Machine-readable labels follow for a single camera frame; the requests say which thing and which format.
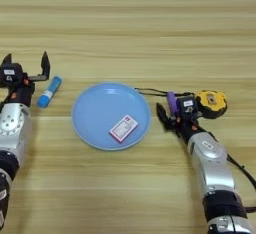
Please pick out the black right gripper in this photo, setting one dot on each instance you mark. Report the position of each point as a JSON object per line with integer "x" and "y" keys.
{"x": 188, "y": 128}

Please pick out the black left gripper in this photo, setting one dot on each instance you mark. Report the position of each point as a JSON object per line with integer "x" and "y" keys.
{"x": 20, "y": 94}

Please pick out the purple rectangular block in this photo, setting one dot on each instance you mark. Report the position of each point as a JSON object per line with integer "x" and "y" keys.
{"x": 171, "y": 102}

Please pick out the pink white card box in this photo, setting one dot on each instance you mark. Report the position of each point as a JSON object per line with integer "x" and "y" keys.
{"x": 124, "y": 128}

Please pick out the yellow black tape measure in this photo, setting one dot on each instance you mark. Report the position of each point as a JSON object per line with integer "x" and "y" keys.
{"x": 211, "y": 104}

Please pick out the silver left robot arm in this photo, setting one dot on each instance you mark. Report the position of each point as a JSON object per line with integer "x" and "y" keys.
{"x": 12, "y": 128}

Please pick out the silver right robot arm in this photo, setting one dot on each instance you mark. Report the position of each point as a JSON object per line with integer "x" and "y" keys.
{"x": 213, "y": 168}

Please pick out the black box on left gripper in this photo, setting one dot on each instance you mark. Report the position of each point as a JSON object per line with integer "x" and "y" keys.
{"x": 11, "y": 74}

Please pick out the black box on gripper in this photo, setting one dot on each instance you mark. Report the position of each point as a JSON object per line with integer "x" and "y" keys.
{"x": 11, "y": 74}
{"x": 187, "y": 106}

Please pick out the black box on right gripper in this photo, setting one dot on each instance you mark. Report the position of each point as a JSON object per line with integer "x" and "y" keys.
{"x": 187, "y": 106}

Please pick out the blue white marker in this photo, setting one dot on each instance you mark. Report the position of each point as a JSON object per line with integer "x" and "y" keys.
{"x": 49, "y": 92}

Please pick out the round blue plate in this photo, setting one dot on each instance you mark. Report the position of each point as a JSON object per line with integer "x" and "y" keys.
{"x": 96, "y": 111}

